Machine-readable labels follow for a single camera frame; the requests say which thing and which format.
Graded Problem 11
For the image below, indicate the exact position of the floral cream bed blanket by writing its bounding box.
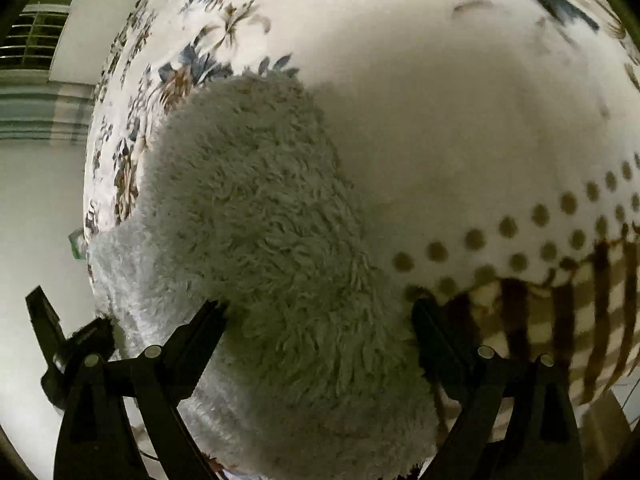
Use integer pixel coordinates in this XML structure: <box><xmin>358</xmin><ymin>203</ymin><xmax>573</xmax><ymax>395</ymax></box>
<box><xmin>84</xmin><ymin>0</ymin><xmax>639</xmax><ymax>441</ymax></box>

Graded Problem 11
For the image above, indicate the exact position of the window with curtain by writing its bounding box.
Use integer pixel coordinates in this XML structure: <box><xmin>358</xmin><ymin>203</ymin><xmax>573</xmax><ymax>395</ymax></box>
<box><xmin>1</xmin><ymin>0</ymin><xmax>93</xmax><ymax>145</ymax></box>

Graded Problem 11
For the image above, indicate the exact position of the grey fluffy fleece pant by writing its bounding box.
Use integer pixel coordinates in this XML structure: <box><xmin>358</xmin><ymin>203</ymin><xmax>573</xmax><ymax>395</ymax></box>
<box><xmin>89</xmin><ymin>72</ymin><xmax>437</xmax><ymax>479</ymax></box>

